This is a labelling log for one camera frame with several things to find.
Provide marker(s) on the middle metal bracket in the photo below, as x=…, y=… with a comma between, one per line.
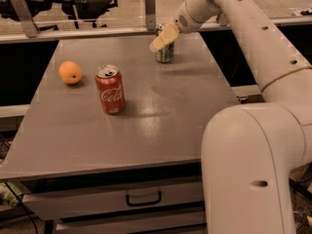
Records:
x=150, y=14

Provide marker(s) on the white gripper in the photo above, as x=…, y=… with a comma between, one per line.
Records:
x=185, y=22

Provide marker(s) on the left metal bracket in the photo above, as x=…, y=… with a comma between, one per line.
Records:
x=28, y=25

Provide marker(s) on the black drawer handle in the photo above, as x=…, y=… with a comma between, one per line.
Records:
x=136, y=201

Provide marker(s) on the grey upper drawer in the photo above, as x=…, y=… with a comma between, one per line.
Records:
x=111, y=198

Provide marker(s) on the green soda can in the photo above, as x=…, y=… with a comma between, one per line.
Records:
x=166, y=54

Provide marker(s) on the orange fruit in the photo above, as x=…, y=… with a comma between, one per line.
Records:
x=70, y=72

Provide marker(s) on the grey drawer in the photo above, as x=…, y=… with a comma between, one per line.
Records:
x=111, y=198
x=189, y=221

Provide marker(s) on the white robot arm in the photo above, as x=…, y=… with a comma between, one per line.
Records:
x=249, y=150

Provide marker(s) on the grey lower drawer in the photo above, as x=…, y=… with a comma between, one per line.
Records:
x=189, y=221

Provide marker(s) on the red coke can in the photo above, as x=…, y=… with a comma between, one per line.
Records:
x=110, y=89

